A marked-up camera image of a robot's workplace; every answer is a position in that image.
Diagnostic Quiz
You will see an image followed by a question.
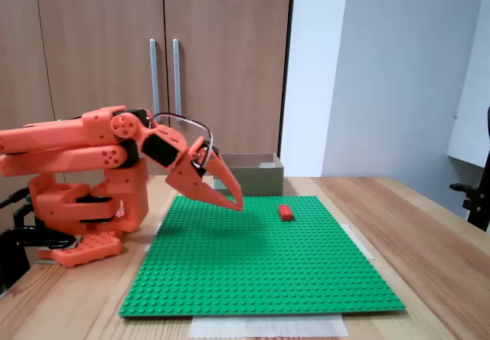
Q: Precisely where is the translucent masking tape strip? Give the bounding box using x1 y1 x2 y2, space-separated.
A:
143 221 164 253
342 223 377 261
189 312 349 339

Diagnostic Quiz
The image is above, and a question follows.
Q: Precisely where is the black table clamp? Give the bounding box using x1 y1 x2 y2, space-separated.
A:
0 201 77 295

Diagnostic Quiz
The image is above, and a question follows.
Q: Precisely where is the white furniture panel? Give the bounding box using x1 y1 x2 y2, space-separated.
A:
446 0 490 169

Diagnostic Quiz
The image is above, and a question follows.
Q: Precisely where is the open cardboard box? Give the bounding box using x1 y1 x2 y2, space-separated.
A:
213 152 285 198

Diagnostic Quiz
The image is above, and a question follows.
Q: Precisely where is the green lego baseplate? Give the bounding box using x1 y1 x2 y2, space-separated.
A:
118 195 407 319

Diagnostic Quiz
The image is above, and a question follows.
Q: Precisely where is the black power cable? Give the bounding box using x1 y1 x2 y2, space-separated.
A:
0 188 31 209

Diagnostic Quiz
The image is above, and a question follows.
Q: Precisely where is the gripper motor servo cable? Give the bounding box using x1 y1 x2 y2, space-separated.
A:
149 112 214 170

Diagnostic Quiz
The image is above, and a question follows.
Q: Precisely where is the silver cabinet door handle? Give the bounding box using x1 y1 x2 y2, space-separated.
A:
172 39 183 118
149 39 161 116

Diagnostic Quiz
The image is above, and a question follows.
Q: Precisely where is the brown wooden cabinet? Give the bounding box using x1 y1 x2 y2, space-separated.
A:
0 0 296 203

